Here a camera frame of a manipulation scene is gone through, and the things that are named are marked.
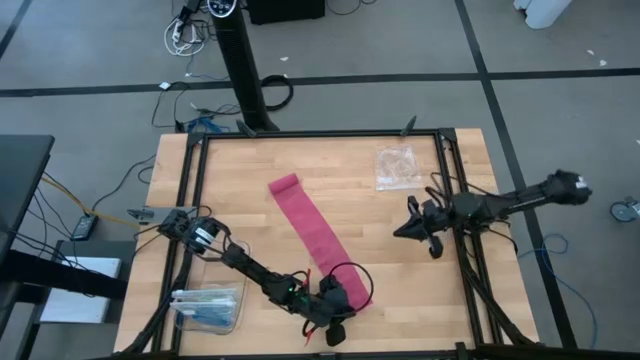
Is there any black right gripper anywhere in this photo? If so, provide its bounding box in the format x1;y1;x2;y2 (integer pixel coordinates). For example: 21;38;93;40
393;194;454;260

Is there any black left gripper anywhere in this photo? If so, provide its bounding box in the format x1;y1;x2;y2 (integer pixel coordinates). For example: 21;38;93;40
312;273;357;348

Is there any clear zip bag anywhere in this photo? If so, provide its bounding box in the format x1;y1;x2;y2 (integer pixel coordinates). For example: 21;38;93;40
374;144;425;192

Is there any pink elastic bandage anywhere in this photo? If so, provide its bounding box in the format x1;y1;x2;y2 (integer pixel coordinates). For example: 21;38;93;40
267;172;374;312

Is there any bagged green bandage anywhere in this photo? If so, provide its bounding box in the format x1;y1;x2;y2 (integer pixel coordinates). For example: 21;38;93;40
169;288;240;309

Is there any bagged blue bandage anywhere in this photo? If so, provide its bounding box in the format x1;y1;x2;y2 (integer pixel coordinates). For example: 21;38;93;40
172;302;239;332

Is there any clear plastic bin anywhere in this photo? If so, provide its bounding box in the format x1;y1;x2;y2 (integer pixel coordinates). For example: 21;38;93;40
169;239;251;336

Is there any grey caster wheel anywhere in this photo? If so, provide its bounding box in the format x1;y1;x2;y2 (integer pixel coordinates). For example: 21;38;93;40
609;196;640;224

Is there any grey cabinet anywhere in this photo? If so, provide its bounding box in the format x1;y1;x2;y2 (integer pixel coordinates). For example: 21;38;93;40
38;239;137;325

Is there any black tower fan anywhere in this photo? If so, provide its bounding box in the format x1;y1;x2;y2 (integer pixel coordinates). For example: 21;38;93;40
206;0;281;134

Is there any white trash bin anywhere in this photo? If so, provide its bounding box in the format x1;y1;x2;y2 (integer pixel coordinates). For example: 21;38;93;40
513;0;574;30

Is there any black box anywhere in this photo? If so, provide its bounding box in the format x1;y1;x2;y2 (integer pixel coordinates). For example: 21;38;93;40
247;0;326;26

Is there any black power adapter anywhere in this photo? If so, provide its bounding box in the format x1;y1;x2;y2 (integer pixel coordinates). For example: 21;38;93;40
71;213;99;242

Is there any black desk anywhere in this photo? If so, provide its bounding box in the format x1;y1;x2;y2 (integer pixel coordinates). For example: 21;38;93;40
0;133;129;360

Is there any black aluminium table frame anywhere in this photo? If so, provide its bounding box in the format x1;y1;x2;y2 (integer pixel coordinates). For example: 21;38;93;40
117;127;544;360

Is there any blue floor cable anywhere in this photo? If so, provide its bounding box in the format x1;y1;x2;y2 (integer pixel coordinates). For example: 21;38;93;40
187;115;231;135
517;232;600;350

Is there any black coiled cable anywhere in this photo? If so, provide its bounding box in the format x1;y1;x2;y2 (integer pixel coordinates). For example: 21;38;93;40
259;73;295;112

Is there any yellow cable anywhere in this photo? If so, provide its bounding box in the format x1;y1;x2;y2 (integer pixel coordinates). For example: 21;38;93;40
42;175;142;232

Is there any white cable bundle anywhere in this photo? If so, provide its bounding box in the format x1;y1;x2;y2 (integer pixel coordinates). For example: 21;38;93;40
163;17;207;57

